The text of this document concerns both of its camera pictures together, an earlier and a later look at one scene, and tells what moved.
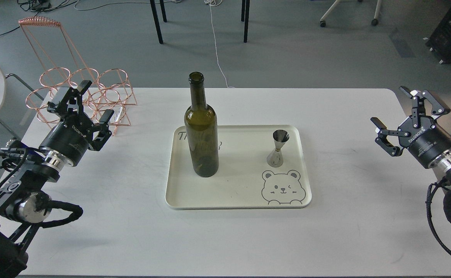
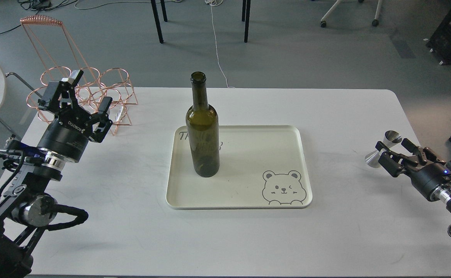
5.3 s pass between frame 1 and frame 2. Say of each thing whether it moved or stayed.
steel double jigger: moved
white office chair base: stayed
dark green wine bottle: stayed
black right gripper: moved
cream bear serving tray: stayed
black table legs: stayed
